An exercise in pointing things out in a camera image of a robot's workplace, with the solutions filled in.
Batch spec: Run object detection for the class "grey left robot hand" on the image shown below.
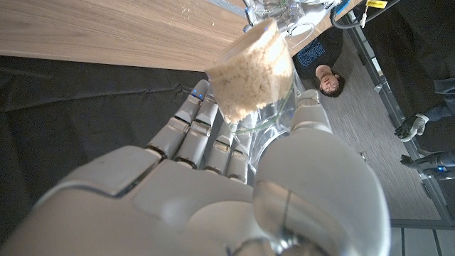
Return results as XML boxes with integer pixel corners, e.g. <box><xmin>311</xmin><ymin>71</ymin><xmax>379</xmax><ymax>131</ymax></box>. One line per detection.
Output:
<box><xmin>242</xmin><ymin>0</ymin><xmax>338</xmax><ymax>33</ymax></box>

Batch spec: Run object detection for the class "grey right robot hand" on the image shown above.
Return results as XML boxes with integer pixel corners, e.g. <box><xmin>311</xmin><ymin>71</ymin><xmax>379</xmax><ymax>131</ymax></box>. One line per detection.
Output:
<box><xmin>0</xmin><ymin>78</ymin><xmax>392</xmax><ymax>256</ymax></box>

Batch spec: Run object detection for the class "clear plastic cup with sugar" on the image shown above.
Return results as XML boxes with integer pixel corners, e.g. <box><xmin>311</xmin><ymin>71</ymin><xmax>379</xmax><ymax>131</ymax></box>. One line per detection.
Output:
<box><xmin>205</xmin><ymin>17</ymin><xmax>303</xmax><ymax>171</ymax></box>

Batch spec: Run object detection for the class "black backdrop curtain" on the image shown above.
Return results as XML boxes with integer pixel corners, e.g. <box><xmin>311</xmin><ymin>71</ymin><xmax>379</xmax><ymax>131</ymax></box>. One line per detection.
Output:
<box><xmin>0</xmin><ymin>55</ymin><xmax>214</xmax><ymax>246</ymax></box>

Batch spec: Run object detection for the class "grey tape outline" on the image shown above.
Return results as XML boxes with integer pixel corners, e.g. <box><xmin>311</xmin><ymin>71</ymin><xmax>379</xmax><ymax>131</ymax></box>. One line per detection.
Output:
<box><xmin>205</xmin><ymin>0</ymin><xmax>247</xmax><ymax>17</ymax></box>

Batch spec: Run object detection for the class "seated person blue patterned shirt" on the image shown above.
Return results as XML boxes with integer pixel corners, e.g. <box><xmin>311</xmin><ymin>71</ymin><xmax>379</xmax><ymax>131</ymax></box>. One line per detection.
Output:
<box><xmin>291</xmin><ymin>27</ymin><xmax>356</xmax><ymax>99</ymax></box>

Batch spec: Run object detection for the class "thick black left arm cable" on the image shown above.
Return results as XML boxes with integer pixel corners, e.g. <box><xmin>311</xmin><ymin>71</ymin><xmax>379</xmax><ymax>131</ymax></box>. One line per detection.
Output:
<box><xmin>329</xmin><ymin>0</ymin><xmax>402</xmax><ymax>30</ymax></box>

